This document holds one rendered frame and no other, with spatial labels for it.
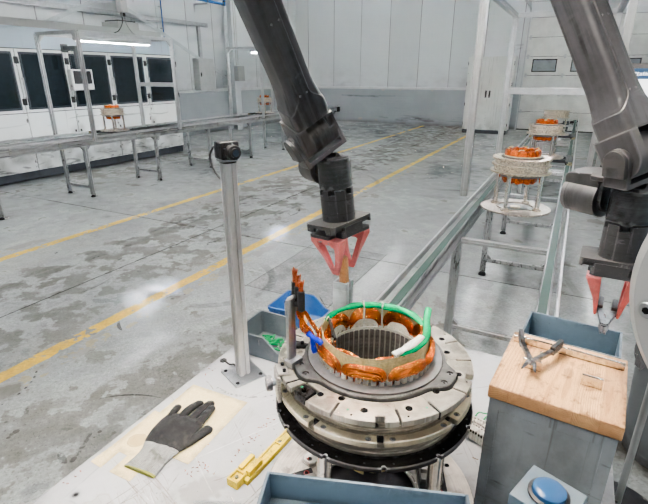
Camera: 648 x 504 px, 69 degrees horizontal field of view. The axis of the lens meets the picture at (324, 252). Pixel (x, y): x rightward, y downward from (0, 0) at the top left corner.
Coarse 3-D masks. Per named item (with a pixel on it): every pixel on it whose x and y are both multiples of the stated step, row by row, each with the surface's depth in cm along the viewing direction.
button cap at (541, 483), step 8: (536, 480) 60; (544, 480) 60; (552, 480) 60; (536, 488) 59; (544, 488) 59; (552, 488) 59; (560, 488) 59; (536, 496) 59; (544, 496) 58; (552, 496) 58; (560, 496) 58
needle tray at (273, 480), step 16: (272, 480) 59; (288, 480) 59; (304, 480) 58; (320, 480) 58; (336, 480) 58; (272, 496) 60; (288, 496) 60; (304, 496) 59; (320, 496) 59; (336, 496) 59; (352, 496) 58; (368, 496) 58; (384, 496) 57; (400, 496) 57; (416, 496) 57; (432, 496) 56; (448, 496) 56; (464, 496) 56
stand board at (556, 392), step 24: (528, 336) 90; (504, 360) 82; (552, 360) 82; (576, 360) 82; (624, 360) 82; (504, 384) 76; (528, 384) 76; (552, 384) 76; (576, 384) 76; (624, 384) 76; (528, 408) 73; (552, 408) 71; (576, 408) 70; (600, 408) 70; (624, 408) 70; (600, 432) 68
